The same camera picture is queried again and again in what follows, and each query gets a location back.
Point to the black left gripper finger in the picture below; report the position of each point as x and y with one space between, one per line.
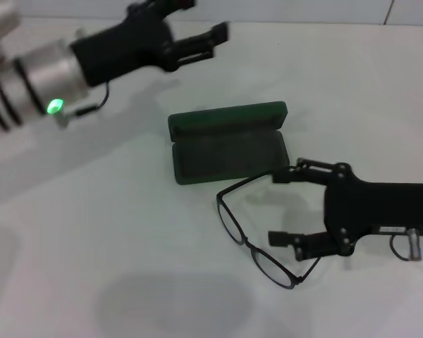
201 44
169 4

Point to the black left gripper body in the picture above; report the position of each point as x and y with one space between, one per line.
127 49

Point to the green glasses case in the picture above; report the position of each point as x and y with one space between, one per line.
229 155

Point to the black glasses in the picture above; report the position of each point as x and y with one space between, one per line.
248 242

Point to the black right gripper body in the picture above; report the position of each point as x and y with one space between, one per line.
380 207

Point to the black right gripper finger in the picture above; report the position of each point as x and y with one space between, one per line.
310 244
310 172

